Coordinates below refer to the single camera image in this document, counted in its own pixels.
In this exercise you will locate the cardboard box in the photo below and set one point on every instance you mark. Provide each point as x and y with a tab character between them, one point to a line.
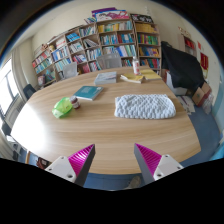
201	94

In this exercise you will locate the grey stacked books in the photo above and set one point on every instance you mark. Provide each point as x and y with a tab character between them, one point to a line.
105	78

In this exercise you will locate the green plastic bag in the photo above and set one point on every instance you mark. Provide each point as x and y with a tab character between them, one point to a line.
62	107

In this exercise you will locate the wooden bookshelf with books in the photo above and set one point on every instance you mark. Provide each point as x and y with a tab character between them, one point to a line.
84	44

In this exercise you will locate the yellow paper pad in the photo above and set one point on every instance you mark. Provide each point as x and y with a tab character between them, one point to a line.
150	74

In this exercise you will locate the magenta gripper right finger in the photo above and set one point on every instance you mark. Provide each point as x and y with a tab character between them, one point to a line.
154	166

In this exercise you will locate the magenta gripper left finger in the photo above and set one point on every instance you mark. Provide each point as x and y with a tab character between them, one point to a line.
74	168

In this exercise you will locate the yellow notebook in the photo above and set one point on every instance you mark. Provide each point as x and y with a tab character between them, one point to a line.
129	77

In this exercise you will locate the grey mesh chair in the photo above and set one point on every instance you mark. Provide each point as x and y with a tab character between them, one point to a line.
109	61

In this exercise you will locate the small brown jar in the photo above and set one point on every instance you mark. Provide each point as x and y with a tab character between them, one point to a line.
74	101

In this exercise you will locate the dark office chair by window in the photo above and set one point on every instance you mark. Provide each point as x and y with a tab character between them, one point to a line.
28	91

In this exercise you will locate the grey chair left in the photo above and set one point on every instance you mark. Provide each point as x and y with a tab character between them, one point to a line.
70	70

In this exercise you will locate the teal book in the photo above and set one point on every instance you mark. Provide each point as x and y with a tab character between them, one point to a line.
88	92

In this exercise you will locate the colourful poster box on shelf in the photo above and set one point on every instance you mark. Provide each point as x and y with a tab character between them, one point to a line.
109	14

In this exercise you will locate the white textured towel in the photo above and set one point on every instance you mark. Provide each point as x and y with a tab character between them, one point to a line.
146	106

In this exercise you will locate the clear plastic bottle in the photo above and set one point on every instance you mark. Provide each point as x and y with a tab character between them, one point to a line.
135	63

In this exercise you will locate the black cloth covered object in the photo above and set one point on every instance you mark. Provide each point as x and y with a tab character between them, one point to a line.
185	70

